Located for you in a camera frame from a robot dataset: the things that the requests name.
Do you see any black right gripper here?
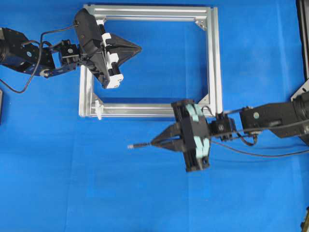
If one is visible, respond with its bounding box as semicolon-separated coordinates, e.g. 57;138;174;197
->
151;100;211;172

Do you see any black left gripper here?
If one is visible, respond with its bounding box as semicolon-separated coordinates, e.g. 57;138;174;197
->
74;8;142;89

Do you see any black wire with plug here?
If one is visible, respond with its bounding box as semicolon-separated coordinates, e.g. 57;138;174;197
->
127;118;309;158

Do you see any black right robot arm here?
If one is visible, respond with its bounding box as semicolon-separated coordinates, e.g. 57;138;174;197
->
150;92;309;172

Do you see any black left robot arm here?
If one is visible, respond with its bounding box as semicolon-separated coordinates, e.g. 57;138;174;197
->
0;9;142;89

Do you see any white zip tie loop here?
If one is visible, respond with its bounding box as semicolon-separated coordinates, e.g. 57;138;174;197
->
95;100;104;120

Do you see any dark box left edge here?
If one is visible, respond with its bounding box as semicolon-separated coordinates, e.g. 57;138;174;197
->
0;89;4;123

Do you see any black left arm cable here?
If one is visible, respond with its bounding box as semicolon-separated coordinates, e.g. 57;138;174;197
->
0;23;79;94

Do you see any silver aluminium extrusion frame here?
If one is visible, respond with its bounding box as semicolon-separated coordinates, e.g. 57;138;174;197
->
79;4;223;118

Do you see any black vertical rail right edge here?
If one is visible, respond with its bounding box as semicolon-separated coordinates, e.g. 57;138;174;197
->
296;0;309;80

